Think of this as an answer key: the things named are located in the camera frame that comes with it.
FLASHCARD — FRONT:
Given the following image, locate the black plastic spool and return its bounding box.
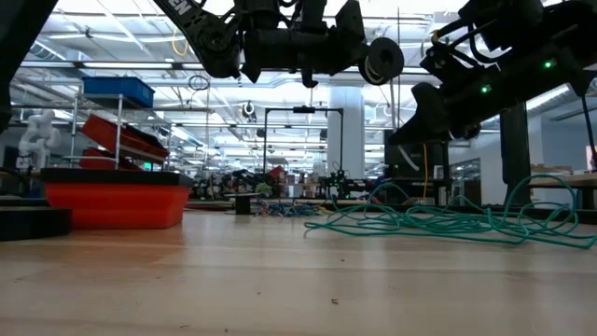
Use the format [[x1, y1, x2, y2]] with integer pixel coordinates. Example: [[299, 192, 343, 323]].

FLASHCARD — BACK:
[[364, 36, 406, 87]]

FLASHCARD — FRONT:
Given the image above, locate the black tape roll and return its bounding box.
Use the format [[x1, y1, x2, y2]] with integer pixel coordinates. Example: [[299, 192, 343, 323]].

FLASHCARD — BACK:
[[0, 206, 73, 243]]

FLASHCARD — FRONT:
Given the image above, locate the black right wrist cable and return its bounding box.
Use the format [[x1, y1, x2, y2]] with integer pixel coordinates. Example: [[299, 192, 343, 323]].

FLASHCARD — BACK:
[[433, 18, 505, 66]]

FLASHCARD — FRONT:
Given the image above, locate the thin black pole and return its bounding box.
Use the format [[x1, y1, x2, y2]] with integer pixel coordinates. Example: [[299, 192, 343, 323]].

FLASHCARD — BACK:
[[580, 92, 597, 158]]

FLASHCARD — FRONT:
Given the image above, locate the red square tray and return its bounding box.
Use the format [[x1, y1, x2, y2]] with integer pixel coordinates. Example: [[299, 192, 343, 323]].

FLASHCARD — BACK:
[[40, 167, 195, 231]]

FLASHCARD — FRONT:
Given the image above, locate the orange hanging cable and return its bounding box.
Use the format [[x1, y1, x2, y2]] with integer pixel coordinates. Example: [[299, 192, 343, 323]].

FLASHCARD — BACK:
[[422, 143, 429, 201]]

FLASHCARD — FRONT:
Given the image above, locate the black hanging cable loop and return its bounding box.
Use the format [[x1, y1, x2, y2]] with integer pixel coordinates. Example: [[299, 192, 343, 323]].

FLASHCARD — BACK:
[[187, 74, 211, 92]]

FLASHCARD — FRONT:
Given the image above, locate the wooden side table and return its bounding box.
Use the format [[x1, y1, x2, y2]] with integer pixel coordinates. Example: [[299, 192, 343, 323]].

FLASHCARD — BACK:
[[526, 171, 597, 211]]

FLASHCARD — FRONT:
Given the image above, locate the green cord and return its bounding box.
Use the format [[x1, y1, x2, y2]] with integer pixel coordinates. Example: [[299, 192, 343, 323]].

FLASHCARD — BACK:
[[303, 175, 597, 251]]

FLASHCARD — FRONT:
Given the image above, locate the blue plastic bin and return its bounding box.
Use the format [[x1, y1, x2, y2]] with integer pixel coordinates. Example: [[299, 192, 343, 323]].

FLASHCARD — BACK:
[[82, 76, 156, 109]]

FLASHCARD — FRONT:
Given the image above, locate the metal shelf rack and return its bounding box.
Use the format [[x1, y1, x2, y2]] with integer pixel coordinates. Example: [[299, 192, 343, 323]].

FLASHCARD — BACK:
[[62, 91, 174, 172]]

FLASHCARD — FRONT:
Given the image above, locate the black distant camera rig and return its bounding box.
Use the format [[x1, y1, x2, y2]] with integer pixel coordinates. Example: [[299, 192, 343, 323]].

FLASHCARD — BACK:
[[263, 105, 345, 174]]

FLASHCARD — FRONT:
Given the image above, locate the black monitor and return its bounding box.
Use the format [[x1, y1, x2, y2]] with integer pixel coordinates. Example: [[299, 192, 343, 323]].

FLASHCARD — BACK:
[[382, 128, 451, 181]]

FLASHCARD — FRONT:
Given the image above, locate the black upright post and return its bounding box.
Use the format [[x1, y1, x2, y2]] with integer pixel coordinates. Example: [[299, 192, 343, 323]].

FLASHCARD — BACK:
[[499, 105, 535, 209]]

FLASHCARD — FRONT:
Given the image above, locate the person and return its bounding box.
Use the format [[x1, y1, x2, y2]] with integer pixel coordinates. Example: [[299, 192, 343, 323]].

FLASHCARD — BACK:
[[370, 165, 397, 204]]

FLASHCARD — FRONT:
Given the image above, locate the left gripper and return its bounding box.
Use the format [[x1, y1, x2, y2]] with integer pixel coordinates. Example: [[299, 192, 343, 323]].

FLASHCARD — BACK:
[[242, 0, 369, 89]]

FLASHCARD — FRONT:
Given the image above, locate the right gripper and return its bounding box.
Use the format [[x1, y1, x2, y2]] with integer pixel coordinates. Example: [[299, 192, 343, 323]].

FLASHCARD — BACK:
[[389, 44, 523, 146]]

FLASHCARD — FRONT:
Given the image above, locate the red plastic shelf bin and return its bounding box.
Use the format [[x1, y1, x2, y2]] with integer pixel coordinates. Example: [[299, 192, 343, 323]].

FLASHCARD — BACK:
[[81, 114, 171, 164], [77, 147, 144, 172]]

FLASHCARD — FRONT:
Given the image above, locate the multicolour wire bundle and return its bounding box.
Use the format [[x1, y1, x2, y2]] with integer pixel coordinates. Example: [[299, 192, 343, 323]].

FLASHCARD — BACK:
[[254, 200, 335, 218]]

